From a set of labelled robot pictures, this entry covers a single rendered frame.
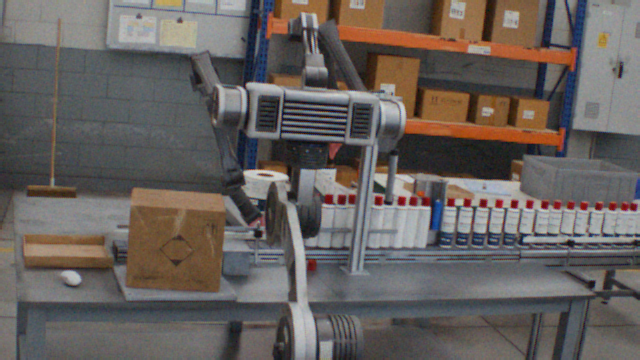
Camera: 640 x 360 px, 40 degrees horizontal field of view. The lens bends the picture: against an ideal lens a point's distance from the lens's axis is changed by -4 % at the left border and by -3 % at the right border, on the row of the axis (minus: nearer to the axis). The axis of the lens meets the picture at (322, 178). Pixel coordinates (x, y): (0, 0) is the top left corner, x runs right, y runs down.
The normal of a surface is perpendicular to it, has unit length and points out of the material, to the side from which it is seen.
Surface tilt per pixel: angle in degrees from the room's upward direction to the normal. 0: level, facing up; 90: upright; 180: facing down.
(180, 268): 90
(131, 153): 90
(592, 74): 90
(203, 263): 90
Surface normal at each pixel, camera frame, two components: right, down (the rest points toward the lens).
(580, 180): 0.31, 0.22
